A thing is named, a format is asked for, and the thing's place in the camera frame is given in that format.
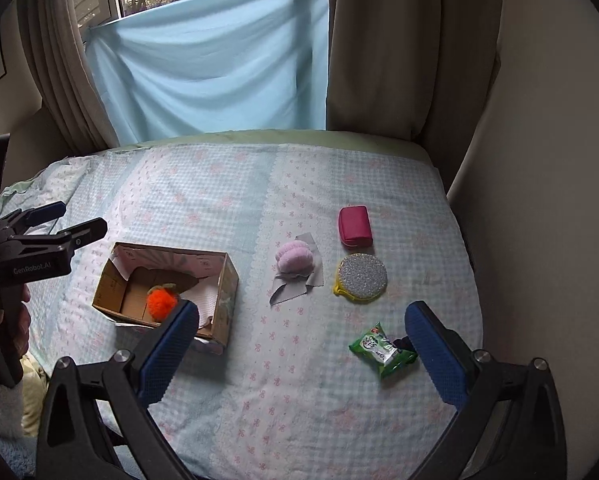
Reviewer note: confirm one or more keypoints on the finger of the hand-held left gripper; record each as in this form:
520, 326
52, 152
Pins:
44, 212
86, 232

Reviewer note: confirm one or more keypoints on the green packet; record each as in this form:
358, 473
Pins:
379, 350

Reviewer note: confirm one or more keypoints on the checked floral blanket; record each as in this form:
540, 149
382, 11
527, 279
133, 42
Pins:
279, 385

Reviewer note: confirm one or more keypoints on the light blue fleece clothing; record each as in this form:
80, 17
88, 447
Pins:
9, 455

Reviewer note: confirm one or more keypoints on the pink plastic toy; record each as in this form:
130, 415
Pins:
354, 225

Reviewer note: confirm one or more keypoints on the cardboard box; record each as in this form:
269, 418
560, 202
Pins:
114, 285

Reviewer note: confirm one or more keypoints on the white foam sheet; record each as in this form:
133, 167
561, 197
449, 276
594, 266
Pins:
204, 305

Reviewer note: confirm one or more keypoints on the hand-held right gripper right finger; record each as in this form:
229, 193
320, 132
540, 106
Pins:
437, 355

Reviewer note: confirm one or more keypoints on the yellow soft cloth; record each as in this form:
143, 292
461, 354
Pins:
34, 390

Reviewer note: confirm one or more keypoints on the orange plush ball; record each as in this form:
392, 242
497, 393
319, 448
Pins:
162, 305

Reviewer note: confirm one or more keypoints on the silver glitter round sponge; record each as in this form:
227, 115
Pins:
362, 275

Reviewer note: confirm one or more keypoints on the light blue hanging cloth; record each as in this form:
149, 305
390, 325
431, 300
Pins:
204, 60

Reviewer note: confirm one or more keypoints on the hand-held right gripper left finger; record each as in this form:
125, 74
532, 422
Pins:
172, 350

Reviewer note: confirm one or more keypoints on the pink plush shell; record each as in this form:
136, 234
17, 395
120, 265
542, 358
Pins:
294, 257

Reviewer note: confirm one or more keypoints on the beige curtain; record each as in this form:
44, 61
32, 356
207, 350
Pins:
379, 60
59, 85

